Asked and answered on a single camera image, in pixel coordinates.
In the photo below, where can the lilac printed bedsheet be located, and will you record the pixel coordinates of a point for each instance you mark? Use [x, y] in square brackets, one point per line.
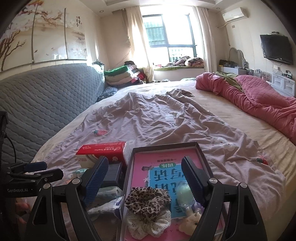
[173, 120]

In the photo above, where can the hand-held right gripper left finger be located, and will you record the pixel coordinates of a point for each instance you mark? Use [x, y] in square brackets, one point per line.
[97, 180]

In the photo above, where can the dark patterned cloth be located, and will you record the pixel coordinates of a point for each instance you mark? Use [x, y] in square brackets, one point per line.
[107, 92]

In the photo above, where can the bed with beige sheet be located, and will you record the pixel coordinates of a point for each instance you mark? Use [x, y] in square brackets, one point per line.
[266, 129]

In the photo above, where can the dark shallow box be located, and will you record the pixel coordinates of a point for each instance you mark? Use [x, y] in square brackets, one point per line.
[129, 176]

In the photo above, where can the stack of folded clothes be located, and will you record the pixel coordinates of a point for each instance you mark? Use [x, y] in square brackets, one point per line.
[120, 75]

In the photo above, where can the dark blue box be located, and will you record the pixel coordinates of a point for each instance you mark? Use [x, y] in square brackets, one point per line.
[113, 172]

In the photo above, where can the grey quilted headboard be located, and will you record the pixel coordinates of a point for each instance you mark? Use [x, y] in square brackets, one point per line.
[46, 97]

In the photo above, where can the red and white tissue box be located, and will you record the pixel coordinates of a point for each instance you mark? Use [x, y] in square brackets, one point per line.
[97, 150]

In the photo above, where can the pink quilt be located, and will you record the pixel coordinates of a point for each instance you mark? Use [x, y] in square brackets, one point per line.
[266, 97]

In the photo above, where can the black flat television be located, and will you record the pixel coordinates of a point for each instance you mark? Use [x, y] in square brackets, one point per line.
[275, 49]

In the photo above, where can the vanity mirror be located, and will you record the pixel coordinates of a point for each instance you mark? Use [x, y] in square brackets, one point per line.
[237, 55]

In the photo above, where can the blossom wall painting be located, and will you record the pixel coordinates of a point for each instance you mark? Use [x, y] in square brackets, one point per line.
[46, 30]

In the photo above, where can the leopard print scrunchie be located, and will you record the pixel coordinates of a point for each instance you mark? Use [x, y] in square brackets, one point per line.
[145, 201]

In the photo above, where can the white air conditioner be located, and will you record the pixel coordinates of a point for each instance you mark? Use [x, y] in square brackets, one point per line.
[234, 13]

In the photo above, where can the white cabinet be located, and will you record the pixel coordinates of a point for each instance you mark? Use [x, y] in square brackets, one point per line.
[283, 83]

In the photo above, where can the rumpled bedding on window seat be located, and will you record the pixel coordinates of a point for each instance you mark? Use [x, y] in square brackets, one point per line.
[185, 61]

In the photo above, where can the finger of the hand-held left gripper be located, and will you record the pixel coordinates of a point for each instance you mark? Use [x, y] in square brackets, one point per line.
[50, 174]
[35, 166]

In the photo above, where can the black storage case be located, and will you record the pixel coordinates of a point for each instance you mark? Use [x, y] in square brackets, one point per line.
[227, 63]

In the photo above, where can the cream curtain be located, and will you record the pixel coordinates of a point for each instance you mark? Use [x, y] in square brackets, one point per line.
[136, 41]
[205, 39]

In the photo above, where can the white floral scrunchie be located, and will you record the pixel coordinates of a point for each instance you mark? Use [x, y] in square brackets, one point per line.
[148, 226]

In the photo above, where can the beige plush bunny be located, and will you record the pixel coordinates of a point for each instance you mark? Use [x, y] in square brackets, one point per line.
[188, 222]

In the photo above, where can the mint towel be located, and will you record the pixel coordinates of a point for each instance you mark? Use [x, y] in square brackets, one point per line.
[183, 192]

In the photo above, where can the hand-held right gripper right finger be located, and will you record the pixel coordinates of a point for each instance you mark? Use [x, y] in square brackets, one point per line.
[194, 180]

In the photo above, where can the green cloth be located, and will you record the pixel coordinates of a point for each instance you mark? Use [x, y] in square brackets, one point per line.
[229, 78]

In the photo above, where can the window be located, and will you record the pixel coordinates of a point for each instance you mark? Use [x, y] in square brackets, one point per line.
[166, 30]

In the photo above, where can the pink book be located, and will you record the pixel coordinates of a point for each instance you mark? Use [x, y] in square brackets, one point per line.
[141, 171]

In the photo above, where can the white pack with blue ends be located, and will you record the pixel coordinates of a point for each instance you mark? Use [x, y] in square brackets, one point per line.
[104, 207]

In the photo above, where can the white pack with green print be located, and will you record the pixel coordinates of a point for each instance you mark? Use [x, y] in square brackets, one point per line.
[108, 192]

